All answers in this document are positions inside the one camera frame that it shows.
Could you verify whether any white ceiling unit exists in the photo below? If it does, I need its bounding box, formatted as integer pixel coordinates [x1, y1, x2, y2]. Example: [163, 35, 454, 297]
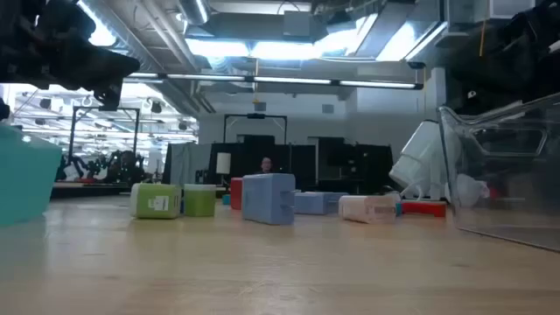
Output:
[445, 0, 537, 23]

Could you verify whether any blue wall charger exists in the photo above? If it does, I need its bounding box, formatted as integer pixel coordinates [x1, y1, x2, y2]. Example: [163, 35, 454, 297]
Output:
[293, 191, 350, 216]

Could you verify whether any teal plastic tray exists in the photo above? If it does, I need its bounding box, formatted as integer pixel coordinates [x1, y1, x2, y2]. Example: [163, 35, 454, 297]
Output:
[0, 124, 63, 228]

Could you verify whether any grey curtain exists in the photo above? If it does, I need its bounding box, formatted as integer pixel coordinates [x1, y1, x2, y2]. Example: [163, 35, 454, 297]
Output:
[162, 142, 214, 187]

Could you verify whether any grey ceiling box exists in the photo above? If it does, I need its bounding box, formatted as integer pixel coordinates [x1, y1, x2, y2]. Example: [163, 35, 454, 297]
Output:
[283, 10, 314, 39]

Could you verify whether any large light blue charger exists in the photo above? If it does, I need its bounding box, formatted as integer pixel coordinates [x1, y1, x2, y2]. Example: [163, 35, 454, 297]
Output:
[241, 172, 297, 227]

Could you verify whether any long LED light bar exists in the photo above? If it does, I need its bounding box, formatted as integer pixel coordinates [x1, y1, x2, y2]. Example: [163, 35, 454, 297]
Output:
[124, 72, 424, 91]

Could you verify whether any black table frame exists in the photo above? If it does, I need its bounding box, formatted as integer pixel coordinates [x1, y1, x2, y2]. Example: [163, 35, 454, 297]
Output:
[51, 185, 397, 203]

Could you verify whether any black partition wall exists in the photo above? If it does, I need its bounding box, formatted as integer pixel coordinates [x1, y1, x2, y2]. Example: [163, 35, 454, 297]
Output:
[208, 134, 395, 196]

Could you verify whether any red small box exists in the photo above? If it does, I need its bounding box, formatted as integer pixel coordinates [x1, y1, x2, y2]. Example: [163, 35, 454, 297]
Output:
[401, 199, 448, 219]

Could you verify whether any black rig frame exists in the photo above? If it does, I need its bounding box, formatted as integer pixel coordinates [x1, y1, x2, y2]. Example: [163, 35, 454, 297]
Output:
[67, 106, 141, 185]
[222, 113, 289, 144]

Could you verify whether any silver ceiling duct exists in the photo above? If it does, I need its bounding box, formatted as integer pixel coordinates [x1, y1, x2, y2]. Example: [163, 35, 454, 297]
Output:
[177, 0, 211, 26]

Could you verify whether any white security camera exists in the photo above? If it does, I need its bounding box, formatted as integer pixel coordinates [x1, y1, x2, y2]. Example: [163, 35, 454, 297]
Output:
[388, 119, 491, 209]

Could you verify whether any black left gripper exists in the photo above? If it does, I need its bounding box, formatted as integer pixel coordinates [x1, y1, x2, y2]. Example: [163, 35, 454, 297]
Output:
[0, 0, 142, 112]

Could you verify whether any clear plastic bin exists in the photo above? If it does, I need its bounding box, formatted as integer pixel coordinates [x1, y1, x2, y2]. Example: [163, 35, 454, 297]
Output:
[437, 91, 560, 254]

